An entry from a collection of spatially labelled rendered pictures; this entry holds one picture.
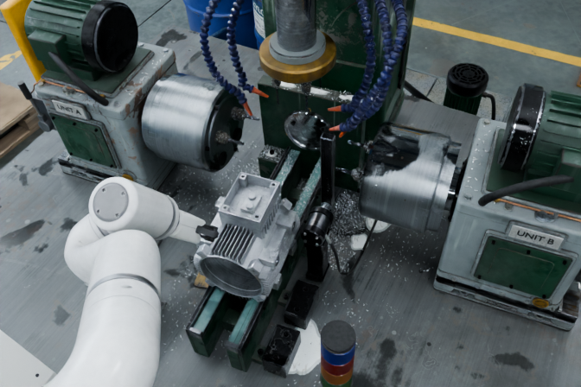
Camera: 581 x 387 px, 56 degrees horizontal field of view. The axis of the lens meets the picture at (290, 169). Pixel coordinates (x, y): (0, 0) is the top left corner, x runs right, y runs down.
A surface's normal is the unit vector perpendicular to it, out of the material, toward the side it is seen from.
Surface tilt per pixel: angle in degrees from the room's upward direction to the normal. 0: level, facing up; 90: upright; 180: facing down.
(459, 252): 90
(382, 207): 84
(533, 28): 0
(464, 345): 0
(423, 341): 0
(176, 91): 9
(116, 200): 29
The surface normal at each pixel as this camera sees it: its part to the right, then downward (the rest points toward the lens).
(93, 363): -0.20, -0.56
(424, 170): -0.24, -0.19
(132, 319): 0.43, -0.86
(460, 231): -0.38, 0.70
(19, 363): 0.59, -0.24
